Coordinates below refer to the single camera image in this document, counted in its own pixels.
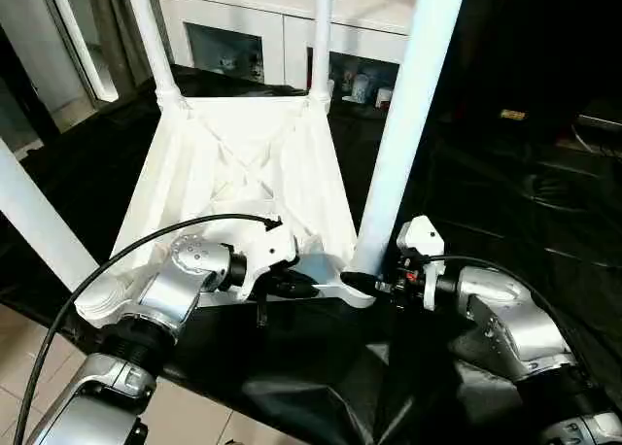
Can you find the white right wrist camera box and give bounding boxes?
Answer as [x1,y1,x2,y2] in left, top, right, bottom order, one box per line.
[395,214,448,314]

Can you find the white plastic table leg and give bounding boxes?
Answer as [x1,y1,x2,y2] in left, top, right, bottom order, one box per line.
[351,0,471,280]
[309,0,337,110]
[122,0,185,110]
[0,137,143,321]

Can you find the white plastic table top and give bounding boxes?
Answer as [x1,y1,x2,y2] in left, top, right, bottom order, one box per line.
[75,92,379,330]

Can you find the black plastic mat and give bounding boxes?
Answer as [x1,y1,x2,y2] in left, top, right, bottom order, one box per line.
[0,63,622,445]

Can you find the black speaker box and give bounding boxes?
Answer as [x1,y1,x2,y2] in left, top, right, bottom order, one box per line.
[426,0,585,141]

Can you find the white glass-door cabinet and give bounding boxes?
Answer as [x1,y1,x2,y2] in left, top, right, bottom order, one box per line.
[154,0,420,112]

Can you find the grey curtain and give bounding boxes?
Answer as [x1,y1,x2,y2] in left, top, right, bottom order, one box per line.
[88,0,172,92]

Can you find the black left camera cable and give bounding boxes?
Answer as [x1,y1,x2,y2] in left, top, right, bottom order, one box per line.
[12,213,287,445]

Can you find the white door frame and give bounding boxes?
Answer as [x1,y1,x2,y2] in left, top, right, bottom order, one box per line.
[45,0,121,105]

